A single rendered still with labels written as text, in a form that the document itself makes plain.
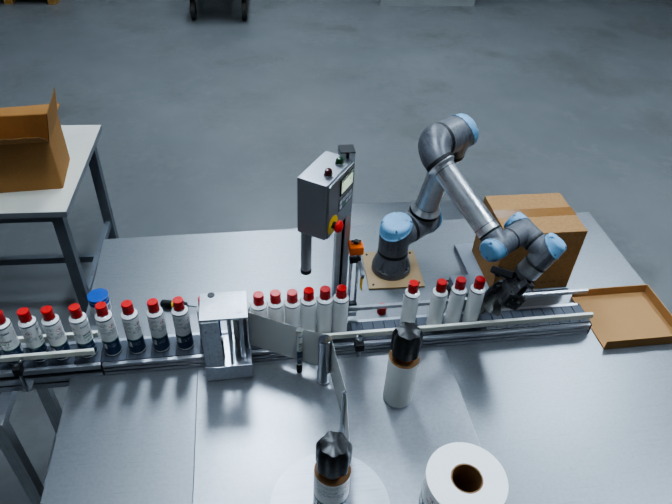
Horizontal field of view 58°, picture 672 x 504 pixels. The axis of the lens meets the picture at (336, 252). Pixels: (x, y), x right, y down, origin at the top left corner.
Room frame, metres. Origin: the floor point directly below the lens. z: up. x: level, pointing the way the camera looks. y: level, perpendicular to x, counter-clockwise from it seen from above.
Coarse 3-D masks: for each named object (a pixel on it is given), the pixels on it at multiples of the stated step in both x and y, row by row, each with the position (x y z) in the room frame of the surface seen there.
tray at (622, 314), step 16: (592, 288) 1.68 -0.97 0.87; (608, 288) 1.69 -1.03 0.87; (624, 288) 1.70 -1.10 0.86; (640, 288) 1.71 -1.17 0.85; (592, 304) 1.63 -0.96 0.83; (608, 304) 1.63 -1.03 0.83; (624, 304) 1.64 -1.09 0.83; (640, 304) 1.64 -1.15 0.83; (656, 304) 1.63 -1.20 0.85; (592, 320) 1.54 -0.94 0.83; (608, 320) 1.55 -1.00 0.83; (624, 320) 1.55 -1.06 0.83; (640, 320) 1.56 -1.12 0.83; (656, 320) 1.56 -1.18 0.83; (608, 336) 1.47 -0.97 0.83; (624, 336) 1.47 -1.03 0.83; (640, 336) 1.48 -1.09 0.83; (656, 336) 1.48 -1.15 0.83
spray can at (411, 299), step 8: (416, 280) 1.43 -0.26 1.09; (408, 288) 1.42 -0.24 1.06; (416, 288) 1.41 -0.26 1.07; (408, 296) 1.40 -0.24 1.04; (416, 296) 1.40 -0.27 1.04; (408, 304) 1.40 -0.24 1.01; (416, 304) 1.40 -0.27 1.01; (408, 312) 1.40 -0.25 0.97; (416, 312) 1.41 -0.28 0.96; (400, 320) 1.42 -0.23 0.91; (408, 320) 1.40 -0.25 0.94
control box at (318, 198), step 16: (320, 160) 1.49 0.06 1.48; (304, 176) 1.40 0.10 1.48; (320, 176) 1.41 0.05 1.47; (336, 176) 1.41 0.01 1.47; (304, 192) 1.39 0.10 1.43; (320, 192) 1.37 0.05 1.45; (336, 192) 1.40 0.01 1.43; (304, 208) 1.39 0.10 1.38; (320, 208) 1.37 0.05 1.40; (336, 208) 1.40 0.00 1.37; (304, 224) 1.39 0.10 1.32; (320, 224) 1.36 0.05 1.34
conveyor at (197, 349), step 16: (384, 320) 1.45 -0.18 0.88; (416, 320) 1.45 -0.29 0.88; (480, 320) 1.47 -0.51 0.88; (576, 320) 1.49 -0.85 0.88; (368, 336) 1.37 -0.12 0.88; (384, 336) 1.37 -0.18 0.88; (128, 352) 1.25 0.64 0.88; (144, 352) 1.25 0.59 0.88; (176, 352) 1.26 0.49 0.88; (192, 352) 1.26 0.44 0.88
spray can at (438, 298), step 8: (440, 280) 1.44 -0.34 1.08; (440, 288) 1.42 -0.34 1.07; (432, 296) 1.42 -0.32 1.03; (440, 296) 1.41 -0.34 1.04; (432, 304) 1.42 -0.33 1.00; (440, 304) 1.41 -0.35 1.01; (432, 312) 1.41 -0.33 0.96; (440, 312) 1.41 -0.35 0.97; (432, 320) 1.41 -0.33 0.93; (440, 320) 1.41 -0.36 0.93
